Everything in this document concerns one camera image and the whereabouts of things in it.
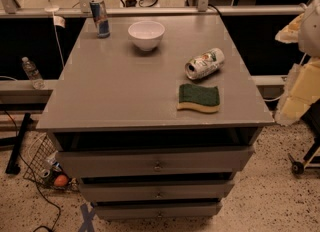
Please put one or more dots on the blue silver energy drink can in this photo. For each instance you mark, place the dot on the blue silver energy drink can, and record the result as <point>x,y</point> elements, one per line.
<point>100,18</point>

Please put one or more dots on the top grey drawer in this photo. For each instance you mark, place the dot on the top grey drawer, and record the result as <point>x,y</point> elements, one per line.
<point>135,163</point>

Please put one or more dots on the green and yellow sponge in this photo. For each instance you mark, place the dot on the green and yellow sponge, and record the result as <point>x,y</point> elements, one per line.
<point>198,98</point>

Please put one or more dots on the grey drawer cabinet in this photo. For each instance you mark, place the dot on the grey drawer cabinet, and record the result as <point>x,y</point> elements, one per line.
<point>114,97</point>

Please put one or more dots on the wire mesh basket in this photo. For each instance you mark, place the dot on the wire mesh basket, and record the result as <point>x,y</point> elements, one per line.
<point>44,169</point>

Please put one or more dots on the middle grey drawer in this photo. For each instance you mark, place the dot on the middle grey drawer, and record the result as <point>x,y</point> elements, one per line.
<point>167,191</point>

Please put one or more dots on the crushed green white soda can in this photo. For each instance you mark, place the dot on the crushed green white soda can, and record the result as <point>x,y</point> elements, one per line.
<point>205,64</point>

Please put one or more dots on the white ceramic bowl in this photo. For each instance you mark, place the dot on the white ceramic bowl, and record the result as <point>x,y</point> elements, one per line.
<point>146,35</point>

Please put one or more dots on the black metal stand leg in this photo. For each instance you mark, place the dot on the black metal stand leg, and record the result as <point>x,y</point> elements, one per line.
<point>12,166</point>

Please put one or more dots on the grey metal rail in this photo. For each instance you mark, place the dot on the grey metal rail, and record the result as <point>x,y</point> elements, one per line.
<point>223,10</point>

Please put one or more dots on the clear plastic water bottle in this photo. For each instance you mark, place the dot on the clear plastic water bottle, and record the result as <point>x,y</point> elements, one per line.
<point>33,73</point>

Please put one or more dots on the blue tape cross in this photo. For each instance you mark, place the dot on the blue tape cross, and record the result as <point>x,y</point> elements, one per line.
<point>87,215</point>

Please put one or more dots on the grey drawer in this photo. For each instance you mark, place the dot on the grey drawer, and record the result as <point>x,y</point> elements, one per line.
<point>135,163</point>
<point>164,210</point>
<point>167,191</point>

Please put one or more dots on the black caster wheel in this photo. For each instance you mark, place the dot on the black caster wheel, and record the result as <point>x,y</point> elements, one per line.
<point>297,168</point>

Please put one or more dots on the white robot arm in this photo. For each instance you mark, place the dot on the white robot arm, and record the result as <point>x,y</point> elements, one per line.
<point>309,31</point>

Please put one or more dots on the orange fruit in basket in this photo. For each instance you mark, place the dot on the orange fruit in basket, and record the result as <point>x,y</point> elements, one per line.
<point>61,181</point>

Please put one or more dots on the bottom grey drawer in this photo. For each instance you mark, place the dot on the bottom grey drawer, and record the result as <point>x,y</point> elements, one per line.
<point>164,210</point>

